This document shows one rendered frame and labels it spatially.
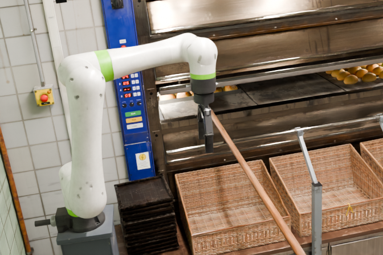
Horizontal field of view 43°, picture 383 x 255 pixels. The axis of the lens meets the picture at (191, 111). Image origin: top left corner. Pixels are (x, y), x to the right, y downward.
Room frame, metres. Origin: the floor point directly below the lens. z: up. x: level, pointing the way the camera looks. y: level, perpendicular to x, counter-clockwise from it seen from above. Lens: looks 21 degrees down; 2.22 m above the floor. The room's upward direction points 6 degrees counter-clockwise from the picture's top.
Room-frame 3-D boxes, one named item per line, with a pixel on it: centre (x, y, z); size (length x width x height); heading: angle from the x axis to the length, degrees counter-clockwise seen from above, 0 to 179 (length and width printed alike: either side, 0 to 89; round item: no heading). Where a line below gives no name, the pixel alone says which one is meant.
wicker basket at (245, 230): (2.41, -0.17, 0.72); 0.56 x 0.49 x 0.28; 99
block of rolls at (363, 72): (3.29, -1.20, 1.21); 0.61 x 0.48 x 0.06; 9
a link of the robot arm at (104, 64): (1.65, 0.36, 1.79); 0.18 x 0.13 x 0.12; 112
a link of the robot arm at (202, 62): (1.69, -0.05, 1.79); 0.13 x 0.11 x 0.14; 22
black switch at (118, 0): (2.54, 0.33, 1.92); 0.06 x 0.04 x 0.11; 99
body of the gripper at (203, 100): (1.68, -0.05, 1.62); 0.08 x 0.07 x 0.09; 7
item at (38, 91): (2.48, 0.77, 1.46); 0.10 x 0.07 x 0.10; 99
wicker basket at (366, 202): (2.50, -0.76, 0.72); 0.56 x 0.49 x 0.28; 100
